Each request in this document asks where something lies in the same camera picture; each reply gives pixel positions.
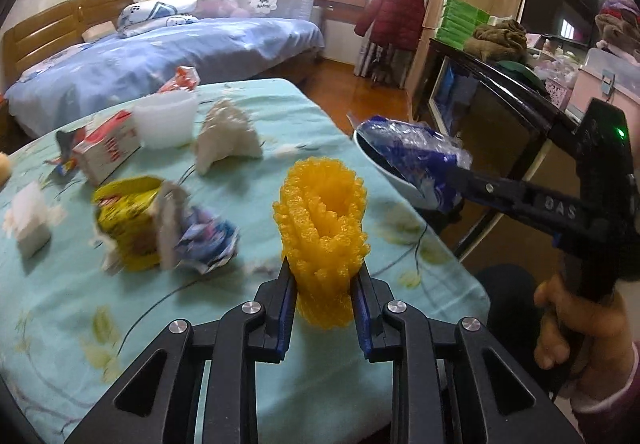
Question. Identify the large crumpled white tissue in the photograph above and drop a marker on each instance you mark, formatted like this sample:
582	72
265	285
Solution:
225	139

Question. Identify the white plastic cup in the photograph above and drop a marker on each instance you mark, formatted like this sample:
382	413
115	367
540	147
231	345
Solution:
165	124

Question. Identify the crumpled blue white wrapper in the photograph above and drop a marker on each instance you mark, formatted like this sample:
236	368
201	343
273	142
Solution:
210	239

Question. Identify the blue floral duvet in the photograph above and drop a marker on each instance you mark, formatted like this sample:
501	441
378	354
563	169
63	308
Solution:
175	54

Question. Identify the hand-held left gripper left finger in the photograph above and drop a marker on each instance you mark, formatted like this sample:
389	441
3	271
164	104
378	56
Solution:
286	319

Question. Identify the yellow snack bag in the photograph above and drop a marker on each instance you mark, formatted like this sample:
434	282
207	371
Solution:
125	224

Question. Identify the pink plush toy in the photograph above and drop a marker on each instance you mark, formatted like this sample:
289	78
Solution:
220	6

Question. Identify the pink storage box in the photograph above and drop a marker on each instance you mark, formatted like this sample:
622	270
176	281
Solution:
600	84

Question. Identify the crumpled grey paper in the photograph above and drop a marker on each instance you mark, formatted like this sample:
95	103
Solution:
172	219

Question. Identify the small blue red wrapper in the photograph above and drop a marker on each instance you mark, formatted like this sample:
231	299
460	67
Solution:
65	166

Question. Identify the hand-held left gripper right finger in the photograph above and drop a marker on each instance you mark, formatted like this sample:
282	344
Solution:
363	324

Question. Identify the person's right forearm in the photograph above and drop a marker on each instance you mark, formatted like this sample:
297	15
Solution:
610	416

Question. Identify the red and white carton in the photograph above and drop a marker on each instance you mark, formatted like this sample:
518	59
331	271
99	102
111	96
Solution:
107	151

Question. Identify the cream pillow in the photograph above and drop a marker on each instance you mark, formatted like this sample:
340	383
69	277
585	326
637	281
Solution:
100	31

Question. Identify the wooden window desk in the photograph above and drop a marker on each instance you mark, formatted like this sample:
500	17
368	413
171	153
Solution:
340	4

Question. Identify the red and white wrapper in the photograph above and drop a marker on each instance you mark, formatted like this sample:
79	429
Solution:
181	80

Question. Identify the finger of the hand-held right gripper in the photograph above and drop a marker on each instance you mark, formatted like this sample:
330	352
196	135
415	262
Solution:
492	189

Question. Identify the blue plastic wrapper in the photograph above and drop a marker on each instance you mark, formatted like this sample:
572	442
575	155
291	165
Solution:
420	149

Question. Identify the white round bin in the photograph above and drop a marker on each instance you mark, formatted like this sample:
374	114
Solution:
395	181

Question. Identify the teal floral tablecloth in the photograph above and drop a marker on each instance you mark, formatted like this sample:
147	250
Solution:
60	314

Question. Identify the folded white blue blanket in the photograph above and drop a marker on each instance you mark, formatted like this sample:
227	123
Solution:
155	14

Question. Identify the yellow foam fruit net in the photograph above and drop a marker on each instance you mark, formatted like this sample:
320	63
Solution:
320	224

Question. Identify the pile of clothes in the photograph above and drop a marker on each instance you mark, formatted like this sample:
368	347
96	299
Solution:
620	19

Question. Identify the black television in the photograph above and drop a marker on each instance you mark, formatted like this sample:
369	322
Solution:
555	9

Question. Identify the stack of green packets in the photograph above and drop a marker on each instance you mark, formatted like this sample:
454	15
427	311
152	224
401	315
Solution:
460	21

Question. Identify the black glass cabinet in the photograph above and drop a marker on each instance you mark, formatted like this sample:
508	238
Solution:
500	124

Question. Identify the person's right hand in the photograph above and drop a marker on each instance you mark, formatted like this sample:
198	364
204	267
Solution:
595	339

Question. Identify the wooden headboard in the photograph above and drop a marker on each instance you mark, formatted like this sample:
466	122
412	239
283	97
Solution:
45	24

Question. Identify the red jacket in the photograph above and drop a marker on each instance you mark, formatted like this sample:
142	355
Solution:
392	14

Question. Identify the brown cloth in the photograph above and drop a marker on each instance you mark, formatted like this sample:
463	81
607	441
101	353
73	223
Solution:
500	39

